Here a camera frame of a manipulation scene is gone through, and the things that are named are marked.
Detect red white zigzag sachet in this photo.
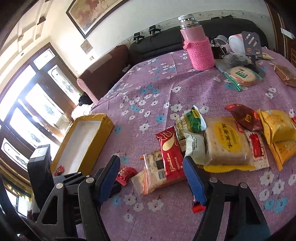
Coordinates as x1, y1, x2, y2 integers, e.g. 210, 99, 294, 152
244, 129, 269, 170

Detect small red candy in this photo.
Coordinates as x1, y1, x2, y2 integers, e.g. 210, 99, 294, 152
115, 167, 137, 186
54, 165, 64, 176

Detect square cracker pack yellow label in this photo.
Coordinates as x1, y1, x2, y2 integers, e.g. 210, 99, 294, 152
204, 117, 255, 173

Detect clear orange cracker pack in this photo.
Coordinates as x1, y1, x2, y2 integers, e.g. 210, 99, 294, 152
130, 150, 185, 196

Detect white snack packet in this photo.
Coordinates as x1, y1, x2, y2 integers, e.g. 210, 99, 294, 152
184, 131, 209, 166

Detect puffy yellow snack pack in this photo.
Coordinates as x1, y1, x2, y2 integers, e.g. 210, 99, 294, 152
257, 109, 296, 145

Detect red Golden snack packet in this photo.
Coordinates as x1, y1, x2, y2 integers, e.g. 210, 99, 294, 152
156, 126, 185, 181

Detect dark red snack packet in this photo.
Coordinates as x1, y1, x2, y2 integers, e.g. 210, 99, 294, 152
225, 104, 263, 132

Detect green snack packet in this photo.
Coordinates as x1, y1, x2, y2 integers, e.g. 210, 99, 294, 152
175, 105, 207, 140

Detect small red candy in box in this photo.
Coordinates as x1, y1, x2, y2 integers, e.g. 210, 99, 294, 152
54, 165, 64, 176

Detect yellow cardboard box tray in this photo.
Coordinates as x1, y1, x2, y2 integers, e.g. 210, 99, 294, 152
51, 113, 114, 175

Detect wooden glass door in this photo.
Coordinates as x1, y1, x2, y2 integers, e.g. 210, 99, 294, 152
1, 44, 80, 215

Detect flat yellow biscuit pack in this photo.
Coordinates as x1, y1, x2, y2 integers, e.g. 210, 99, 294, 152
269, 140, 296, 171

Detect maroon armchair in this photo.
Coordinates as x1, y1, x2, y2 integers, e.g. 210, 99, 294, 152
77, 45, 129, 104

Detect purple floral tablecloth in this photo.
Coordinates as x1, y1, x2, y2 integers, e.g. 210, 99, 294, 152
92, 49, 295, 240

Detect round crackers in clear bag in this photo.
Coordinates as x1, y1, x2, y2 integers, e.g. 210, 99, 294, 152
222, 66, 264, 91

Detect brown wrapped snack pack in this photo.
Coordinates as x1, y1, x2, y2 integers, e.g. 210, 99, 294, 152
274, 65, 296, 88

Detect framed painting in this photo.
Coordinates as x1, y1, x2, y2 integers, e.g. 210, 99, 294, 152
66, 0, 128, 39

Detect black clamp on sofa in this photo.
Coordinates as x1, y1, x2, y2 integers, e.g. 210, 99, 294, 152
149, 25, 161, 37
133, 32, 144, 44

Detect pink bottle with knit sleeve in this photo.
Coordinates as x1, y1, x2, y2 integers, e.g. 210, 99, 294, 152
178, 14, 215, 71

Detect black sofa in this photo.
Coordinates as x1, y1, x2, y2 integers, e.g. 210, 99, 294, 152
128, 17, 269, 67

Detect white plastic jar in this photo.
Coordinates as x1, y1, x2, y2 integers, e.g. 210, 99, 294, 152
228, 34, 245, 54

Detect black perforated phone stand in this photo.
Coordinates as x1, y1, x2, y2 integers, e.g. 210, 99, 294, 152
241, 31, 266, 78

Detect small wall plaque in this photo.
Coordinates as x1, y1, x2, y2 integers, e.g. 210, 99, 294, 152
80, 39, 93, 54

